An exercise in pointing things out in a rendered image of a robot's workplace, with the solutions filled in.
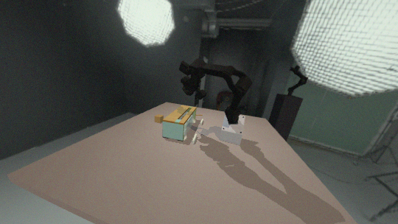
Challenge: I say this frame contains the small tan cardboard box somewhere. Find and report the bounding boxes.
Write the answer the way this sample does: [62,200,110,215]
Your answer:
[154,114,164,123]

